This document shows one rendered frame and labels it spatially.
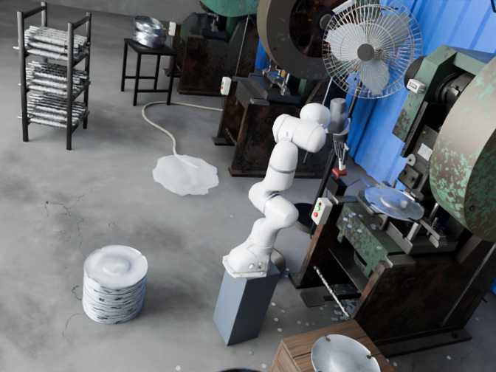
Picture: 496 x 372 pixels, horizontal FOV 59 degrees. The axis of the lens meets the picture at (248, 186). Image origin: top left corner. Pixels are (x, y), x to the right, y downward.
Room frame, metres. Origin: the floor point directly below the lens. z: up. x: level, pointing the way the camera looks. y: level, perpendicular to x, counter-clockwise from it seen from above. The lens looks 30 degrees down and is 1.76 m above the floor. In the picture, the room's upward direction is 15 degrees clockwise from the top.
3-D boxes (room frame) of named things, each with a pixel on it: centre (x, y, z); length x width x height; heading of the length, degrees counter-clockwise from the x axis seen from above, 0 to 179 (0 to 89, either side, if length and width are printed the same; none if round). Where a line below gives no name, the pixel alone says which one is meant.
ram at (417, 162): (1.91, -0.78, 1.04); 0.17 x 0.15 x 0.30; 118
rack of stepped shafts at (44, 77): (3.02, 1.60, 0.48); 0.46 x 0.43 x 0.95; 98
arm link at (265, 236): (1.54, -0.15, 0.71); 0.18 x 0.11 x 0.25; 48
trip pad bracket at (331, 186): (2.10, -0.47, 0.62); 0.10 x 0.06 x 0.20; 28
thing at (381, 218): (1.85, -0.66, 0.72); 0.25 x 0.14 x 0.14; 118
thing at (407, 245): (1.93, -0.82, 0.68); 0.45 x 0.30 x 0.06; 28
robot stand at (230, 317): (1.57, -0.12, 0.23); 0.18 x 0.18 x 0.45; 35
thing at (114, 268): (1.53, 0.51, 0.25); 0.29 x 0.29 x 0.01
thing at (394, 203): (1.87, -0.70, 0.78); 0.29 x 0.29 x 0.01
